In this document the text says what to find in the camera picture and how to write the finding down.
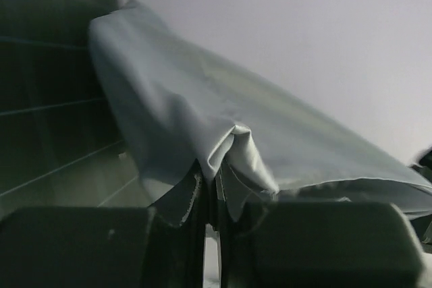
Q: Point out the grey fabric pillowcase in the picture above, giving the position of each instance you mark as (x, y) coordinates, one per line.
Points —
(176, 103)

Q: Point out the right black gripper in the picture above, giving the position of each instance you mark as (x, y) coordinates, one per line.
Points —
(423, 164)

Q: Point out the black gridded cutting mat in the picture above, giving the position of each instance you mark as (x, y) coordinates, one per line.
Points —
(60, 144)

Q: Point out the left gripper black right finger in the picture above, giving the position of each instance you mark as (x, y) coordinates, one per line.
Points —
(290, 241)

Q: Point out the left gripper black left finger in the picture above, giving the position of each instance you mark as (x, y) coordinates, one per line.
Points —
(161, 245)

